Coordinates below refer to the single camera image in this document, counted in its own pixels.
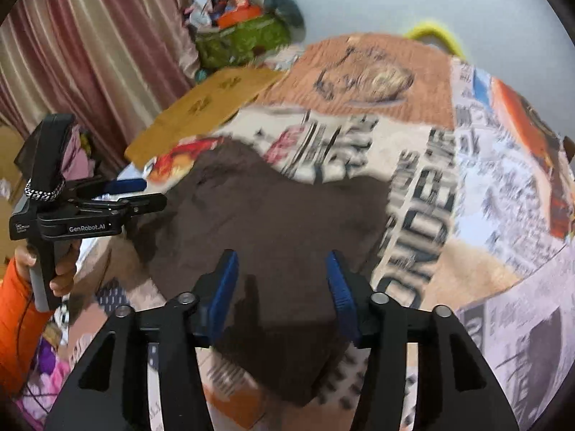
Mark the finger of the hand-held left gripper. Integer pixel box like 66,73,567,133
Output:
74,193,168,225
65,178,147,200

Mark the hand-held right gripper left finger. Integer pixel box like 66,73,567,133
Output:
45,249,240,431

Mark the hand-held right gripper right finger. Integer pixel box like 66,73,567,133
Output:
326,250,533,431

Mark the brown garment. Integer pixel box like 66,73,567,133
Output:
130,137,396,407

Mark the person's left forearm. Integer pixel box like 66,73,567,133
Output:
0,258,55,398

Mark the person's left hand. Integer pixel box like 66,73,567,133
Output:
13,238,82,297

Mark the pink cloth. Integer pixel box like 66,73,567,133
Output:
62,125,97,181

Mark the yellow wooden board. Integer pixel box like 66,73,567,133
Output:
125,68,288,167

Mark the striped pink curtain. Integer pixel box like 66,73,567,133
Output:
0,0,198,176

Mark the printed blanket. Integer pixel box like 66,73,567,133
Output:
67,31,575,431

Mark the green bag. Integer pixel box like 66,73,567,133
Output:
195,15,293,70

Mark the orange box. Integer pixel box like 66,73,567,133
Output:
218,0,263,28

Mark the grey bag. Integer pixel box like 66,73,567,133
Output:
252,0,306,39

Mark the yellow hoop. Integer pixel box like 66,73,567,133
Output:
404,19,468,59

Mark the silver chain bracelet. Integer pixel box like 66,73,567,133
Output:
26,179,66,199

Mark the black cable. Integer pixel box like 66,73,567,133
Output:
18,294,52,418

